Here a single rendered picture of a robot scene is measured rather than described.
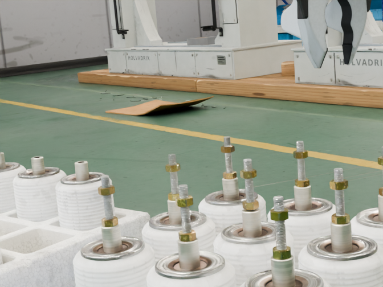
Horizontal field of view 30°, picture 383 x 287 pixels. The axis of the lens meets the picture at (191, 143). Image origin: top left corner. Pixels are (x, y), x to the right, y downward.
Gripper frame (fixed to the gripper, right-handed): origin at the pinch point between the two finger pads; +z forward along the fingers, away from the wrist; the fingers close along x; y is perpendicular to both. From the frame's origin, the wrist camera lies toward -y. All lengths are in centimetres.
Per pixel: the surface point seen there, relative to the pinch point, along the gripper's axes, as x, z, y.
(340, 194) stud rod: 0.3, 15.0, 0.1
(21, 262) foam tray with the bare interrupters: 26, 28, 42
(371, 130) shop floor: -138, 47, 151
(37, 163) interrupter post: 15, 19, 66
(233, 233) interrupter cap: 6.7, 21.0, 12.5
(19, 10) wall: -144, -16, 663
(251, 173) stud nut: 4.8, 13.7, 10.5
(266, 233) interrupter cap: 3.3, 21.2, 10.5
